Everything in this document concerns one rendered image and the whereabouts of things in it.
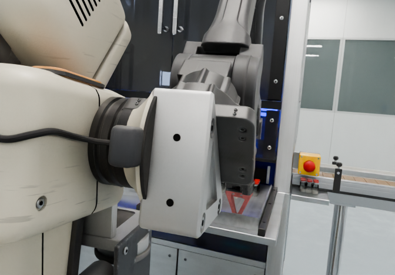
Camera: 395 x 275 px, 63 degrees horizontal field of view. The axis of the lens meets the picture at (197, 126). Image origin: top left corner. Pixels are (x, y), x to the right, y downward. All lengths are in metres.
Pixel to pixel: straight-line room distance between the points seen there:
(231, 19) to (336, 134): 5.43
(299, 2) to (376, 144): 4.87
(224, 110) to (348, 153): 5.65
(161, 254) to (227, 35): 1.16
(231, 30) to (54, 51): 0.22
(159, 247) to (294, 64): 0.91
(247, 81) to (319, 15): 5.59
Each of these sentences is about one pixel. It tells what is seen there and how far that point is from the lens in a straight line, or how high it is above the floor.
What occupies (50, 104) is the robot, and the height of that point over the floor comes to 1.21.
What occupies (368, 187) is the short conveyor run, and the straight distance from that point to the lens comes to 1.34.
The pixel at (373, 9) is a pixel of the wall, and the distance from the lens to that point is 6.03.
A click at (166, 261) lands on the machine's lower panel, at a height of 0.51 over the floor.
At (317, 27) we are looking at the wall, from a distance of 5.89.
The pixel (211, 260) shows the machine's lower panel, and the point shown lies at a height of 0.56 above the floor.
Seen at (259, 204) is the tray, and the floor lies 0.88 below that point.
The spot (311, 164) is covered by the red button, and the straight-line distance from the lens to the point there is 1.16.
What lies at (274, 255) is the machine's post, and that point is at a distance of 1.32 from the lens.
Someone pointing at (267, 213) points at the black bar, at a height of 0.90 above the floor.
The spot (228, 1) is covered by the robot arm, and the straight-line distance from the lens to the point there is 0.48.
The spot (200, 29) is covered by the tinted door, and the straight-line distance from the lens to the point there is 1.27.
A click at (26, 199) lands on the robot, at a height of 1.15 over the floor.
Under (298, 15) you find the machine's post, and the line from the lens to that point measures 1.21.
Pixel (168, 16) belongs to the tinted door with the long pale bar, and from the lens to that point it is 1.33.
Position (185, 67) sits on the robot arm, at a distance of 0.36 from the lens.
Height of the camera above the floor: 1.23
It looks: 6 degrees down
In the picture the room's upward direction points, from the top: 4 degrees clockwise
